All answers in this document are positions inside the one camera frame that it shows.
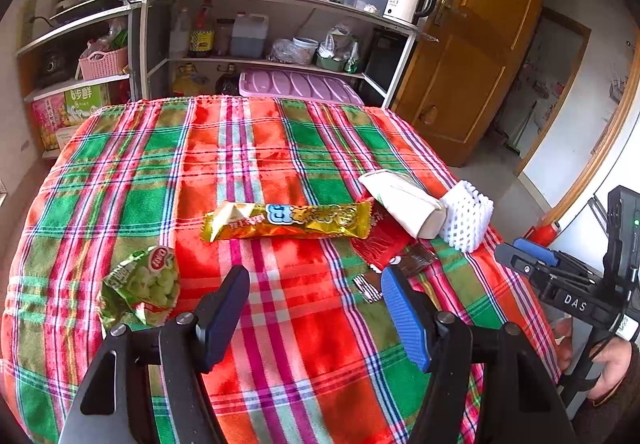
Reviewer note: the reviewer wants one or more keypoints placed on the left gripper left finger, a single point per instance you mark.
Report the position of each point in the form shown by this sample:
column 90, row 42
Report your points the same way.
column 218, row 315

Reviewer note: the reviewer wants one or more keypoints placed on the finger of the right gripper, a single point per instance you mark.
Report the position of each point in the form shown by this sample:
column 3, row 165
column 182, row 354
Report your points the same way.
column 538, row 252

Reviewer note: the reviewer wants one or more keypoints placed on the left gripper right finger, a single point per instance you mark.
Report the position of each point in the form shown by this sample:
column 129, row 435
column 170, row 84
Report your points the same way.
column 412, row 313

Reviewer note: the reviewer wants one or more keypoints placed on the gold snack wrapper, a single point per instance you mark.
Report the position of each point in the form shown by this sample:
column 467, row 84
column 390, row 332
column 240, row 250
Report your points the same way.
column 241, row 220

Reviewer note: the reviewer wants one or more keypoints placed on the metal kitchen shelf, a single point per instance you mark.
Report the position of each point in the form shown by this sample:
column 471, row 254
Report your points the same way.
column 312, row 36

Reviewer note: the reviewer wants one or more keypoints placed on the person right hand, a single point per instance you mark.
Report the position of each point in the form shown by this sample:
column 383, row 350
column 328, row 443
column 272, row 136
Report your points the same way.
column 615, row 357

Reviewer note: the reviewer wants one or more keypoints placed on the red thermos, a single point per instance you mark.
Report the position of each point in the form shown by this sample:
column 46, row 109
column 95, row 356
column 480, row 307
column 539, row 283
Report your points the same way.
column 543, row 235

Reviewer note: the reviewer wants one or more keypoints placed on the silver refrigerator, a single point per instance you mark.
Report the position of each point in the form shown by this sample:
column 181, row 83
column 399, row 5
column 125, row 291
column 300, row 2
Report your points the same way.
column 583, row 233

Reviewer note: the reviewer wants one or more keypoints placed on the brown candy wrapper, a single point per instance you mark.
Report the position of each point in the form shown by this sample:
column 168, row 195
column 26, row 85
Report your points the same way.
column 407, row 262

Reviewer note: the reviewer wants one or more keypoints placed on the green pea snack bag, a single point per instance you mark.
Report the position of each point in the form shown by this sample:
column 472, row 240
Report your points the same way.
column 140, row 291

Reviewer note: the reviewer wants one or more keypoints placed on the red flat wrapper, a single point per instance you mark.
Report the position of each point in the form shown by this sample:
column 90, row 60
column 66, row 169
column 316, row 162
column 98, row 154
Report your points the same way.
column 386, row 239

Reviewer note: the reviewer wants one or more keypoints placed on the plaid tablecloth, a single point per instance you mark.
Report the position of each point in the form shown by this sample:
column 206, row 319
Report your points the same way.
column 311, row 361

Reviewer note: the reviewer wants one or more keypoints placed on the wooden door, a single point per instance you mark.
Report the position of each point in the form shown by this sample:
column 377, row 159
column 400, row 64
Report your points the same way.
column 457, row 79

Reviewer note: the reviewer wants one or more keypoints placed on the pink basket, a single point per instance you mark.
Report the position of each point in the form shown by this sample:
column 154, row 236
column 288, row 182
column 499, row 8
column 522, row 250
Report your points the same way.
column 96, row 64

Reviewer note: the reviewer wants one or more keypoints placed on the dark liquid jug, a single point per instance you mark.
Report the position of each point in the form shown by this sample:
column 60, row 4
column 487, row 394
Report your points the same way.
column 249, row 34

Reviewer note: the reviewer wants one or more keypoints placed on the yellow label oil bottle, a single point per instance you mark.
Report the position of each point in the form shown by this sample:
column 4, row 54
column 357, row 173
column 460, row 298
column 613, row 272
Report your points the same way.
column 202, row 33

